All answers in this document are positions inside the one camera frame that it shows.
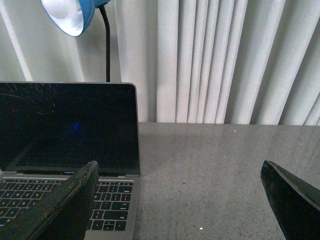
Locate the blue desk lamp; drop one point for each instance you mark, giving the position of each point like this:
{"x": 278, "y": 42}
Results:
{"x": 74, "y": 16}

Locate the grey laptop computer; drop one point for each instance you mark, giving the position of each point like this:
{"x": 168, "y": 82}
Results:
{"x": 48, "y": 131}

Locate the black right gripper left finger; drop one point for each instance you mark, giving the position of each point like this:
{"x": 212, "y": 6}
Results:
{"x": 63, "y": 214}

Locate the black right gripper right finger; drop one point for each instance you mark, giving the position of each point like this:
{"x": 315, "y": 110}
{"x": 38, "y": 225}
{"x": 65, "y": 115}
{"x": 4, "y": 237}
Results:
{"x": 294, "y": 202}

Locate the white pleated curtain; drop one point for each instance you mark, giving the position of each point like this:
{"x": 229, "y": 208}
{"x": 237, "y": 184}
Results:
{"x": 192, "y": 61}

